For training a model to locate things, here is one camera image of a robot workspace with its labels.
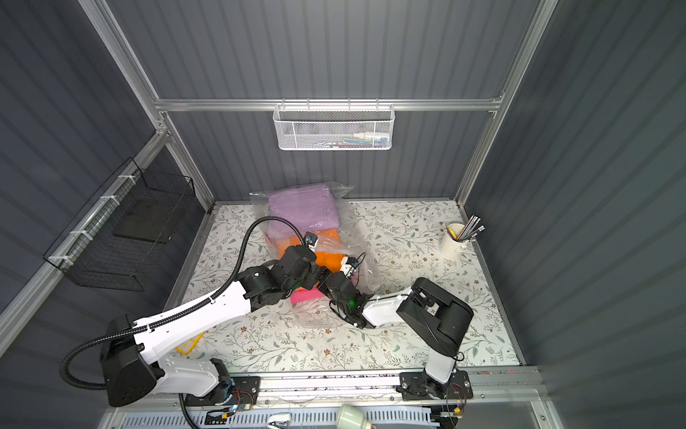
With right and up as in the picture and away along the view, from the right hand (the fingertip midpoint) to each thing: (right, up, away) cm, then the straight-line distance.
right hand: (317, 273), depth 87 cm
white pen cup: (+48, +8, +11) cm, 49 cm away
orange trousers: (+6, +5, -6) cm, 9 cm away
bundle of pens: (+54, +15, +8) cm, 57 cm away
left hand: (0, +4, -10) cm, 11 cm away
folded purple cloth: (-6, +23, +21) cm, 32 cm away
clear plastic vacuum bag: (+12, +9, +20) cm, 26 cm away
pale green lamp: (+11, -31, -22) cm, 40 cm away
